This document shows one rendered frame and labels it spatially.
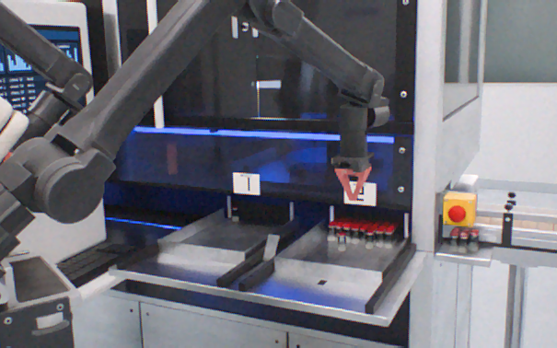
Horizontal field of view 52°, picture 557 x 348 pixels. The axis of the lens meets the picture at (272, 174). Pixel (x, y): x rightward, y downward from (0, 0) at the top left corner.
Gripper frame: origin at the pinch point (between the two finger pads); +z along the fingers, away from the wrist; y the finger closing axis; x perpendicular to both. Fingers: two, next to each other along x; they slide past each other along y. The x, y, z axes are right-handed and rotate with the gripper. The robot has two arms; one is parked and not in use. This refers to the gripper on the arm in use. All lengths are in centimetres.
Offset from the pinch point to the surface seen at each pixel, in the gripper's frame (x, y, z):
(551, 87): -39, 486, 9
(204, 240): 47, 13, 20
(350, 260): 4.6, 13.1, 19.8
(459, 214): -19.5, 22.7, 8.2
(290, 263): 15.0, 0.2, 17.7
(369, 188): 3.7, 26.1, 4.5
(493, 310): -19, 192, 109
